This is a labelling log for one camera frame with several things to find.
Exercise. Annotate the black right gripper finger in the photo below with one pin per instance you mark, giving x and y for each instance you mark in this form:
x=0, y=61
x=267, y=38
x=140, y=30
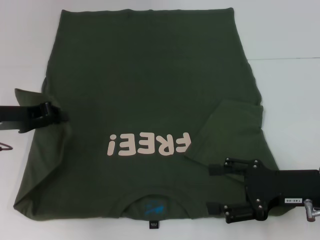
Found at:
x=217, y=170
x=237, y=213

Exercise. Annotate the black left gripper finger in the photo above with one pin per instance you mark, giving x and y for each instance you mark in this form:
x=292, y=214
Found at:
x=50, y=112

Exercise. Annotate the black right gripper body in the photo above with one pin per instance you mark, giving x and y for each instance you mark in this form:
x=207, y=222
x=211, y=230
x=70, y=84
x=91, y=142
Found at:
x=280, y=187

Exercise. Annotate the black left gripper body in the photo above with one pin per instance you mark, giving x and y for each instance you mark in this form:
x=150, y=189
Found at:
x=15, y=117

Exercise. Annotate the dark green FREE T-shirt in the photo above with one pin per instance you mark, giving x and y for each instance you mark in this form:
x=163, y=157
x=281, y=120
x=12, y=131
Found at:
x=150, y=87

